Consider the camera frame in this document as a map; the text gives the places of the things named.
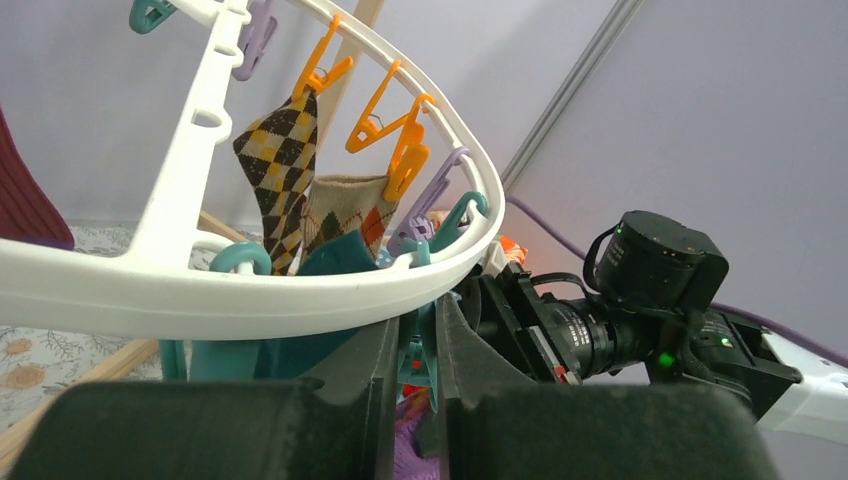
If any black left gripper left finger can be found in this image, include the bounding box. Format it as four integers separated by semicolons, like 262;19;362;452
10;319;399;480

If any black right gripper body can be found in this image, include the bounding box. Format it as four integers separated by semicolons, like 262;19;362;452
457;262;623;385

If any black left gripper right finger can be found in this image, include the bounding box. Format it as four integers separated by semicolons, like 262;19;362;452
435;295;779;480

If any teal clothespin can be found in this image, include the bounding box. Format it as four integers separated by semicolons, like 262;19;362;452
396;238;442;415

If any white plastic clip hanger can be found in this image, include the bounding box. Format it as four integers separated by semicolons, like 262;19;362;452
1;1;505;340

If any purple yellow striped sock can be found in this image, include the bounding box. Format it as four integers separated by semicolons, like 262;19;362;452
393;389;440;480

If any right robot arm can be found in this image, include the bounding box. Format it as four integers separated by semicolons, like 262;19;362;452
459;210;847;444

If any dark green sock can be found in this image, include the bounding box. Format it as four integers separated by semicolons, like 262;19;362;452
188;230;382;382

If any floral orange cloth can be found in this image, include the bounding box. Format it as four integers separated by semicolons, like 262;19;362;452
499;235;528;265

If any purple clothespin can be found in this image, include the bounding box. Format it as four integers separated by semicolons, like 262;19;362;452
386;146;470;257

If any brown argyle sock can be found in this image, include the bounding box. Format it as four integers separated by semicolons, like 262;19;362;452
301;175;397;259
232;91;318;275

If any orange clothespin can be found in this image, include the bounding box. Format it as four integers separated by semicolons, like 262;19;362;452
291;14;354;101
345;60;434;202

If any floral patterned table mat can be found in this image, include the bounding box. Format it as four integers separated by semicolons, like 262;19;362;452
0;221;266;435

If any maroon purple sock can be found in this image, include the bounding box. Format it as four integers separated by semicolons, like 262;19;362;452
1;113;75;251

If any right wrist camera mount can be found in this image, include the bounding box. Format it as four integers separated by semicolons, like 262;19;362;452
480;239;510;277

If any wooden drying rack frame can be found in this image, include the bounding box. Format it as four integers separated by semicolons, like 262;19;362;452
1;0;384;474

